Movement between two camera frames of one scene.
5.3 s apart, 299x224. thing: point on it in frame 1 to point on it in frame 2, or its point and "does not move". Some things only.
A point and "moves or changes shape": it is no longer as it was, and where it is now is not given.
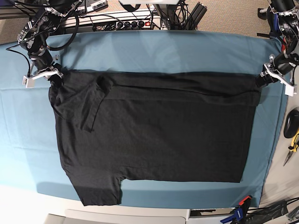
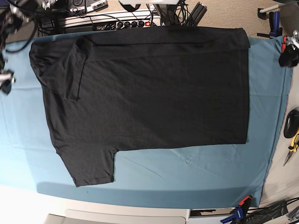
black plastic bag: [260, 215] does not move
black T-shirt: [177, 126] moves or changes shape
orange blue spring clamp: [240, 211] does not move
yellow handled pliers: [295, 142] does not move
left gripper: [44, 67] to [8, 74]
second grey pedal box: [94, 5] does not move
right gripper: [282, 67] to [289, 51]
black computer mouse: [291, 126] does not move
